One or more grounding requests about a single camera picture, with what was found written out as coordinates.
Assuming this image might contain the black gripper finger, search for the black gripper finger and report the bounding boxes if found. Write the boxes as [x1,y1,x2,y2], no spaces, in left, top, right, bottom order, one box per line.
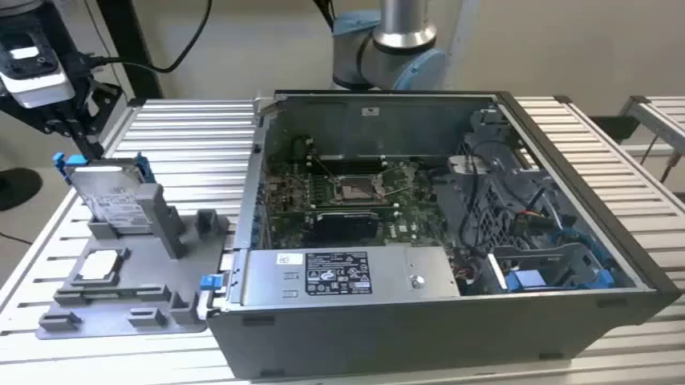
[0,94,77,140]
[73,78,126,160]

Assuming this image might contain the hard disk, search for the hard disk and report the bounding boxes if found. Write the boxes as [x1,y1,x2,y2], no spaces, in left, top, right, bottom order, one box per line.
[51,151,158,230]

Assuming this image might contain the gray disk bay cage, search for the gray disk bay cage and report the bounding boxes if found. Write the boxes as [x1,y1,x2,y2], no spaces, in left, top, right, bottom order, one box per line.
[433,132,617,298]

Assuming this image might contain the black round stand base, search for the black round stand base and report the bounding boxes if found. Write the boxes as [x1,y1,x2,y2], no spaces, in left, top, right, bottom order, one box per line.
[0,167,44,212]

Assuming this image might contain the silver CPU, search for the silver CPU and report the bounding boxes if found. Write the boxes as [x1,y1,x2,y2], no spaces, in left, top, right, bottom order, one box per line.
[78,250,122,280]

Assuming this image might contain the gray parts rack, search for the gray parts rack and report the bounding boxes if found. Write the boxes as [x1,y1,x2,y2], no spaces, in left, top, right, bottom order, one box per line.
[35,183,237,340]

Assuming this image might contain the green RAM stick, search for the green RAM stick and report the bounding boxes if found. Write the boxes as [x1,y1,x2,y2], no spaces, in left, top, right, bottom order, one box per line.
[79,286,162,300]

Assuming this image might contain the metal locking lever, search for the metal locking lever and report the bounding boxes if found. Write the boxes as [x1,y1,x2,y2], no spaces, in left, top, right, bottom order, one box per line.
[314,155,340,178]

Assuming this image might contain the silver power supply unit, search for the silver power supply unit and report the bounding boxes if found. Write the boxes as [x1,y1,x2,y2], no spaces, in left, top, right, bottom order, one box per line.
[238,246,462,308]

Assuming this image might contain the black RAM slot bank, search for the black RAM slot bank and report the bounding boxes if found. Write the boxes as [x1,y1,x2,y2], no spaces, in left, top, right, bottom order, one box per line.
[313,157,390,174]

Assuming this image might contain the CPU socket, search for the CPU socket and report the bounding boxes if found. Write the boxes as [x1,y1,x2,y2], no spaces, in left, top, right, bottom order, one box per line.
[333,174,385,204]

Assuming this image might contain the black heat sink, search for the black heat sink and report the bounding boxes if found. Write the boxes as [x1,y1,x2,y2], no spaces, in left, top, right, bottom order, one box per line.
[313,211,382,246]

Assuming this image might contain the metal socket cover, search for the metal socket cover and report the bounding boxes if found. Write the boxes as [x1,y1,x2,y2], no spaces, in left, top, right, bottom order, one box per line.
[376,164,418,194]

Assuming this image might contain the green motherboard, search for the green motherboard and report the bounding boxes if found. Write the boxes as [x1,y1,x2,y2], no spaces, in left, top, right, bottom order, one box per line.
[265,158,452,248]

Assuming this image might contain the open black PC case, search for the open black PC case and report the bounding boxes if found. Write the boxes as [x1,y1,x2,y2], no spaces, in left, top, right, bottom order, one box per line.
[206,88,685,380]

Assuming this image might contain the blue carrier in bay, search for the blue carrier in bay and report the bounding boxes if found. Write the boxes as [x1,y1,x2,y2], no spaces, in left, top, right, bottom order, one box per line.
[505,270,553,292]

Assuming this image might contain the aluminium slat side table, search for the aluminium slat side table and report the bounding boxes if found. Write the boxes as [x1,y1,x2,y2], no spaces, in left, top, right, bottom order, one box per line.
[620,95,685,158]

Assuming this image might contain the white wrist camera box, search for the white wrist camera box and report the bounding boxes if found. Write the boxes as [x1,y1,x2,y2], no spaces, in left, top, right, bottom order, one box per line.
[0,30,78,108]

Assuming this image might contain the black camera cable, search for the black camera cable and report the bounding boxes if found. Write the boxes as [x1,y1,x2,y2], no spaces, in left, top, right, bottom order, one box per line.
[67,0,214,74]

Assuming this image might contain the black upright post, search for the black upright post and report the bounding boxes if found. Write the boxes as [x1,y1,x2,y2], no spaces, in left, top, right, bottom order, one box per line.
[94,0,165,101]

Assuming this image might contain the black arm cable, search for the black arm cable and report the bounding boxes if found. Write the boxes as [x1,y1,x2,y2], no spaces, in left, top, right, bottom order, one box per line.
[310,0,345,30]

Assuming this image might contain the silver metal bracket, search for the silver metal bracket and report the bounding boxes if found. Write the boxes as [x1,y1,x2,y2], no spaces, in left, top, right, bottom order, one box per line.
[446,155,484,178]

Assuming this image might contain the black cable in case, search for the black cable in case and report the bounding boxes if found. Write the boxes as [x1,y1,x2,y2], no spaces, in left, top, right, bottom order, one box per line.
[458,140,543,257]

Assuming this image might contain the black power connector wires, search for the black power connector wires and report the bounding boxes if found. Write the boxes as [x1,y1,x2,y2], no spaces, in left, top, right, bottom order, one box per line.
[513,208,548,238]

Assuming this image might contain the blue wire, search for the blue wire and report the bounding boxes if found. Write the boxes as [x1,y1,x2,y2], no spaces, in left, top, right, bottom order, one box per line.
[548,227,596,258]

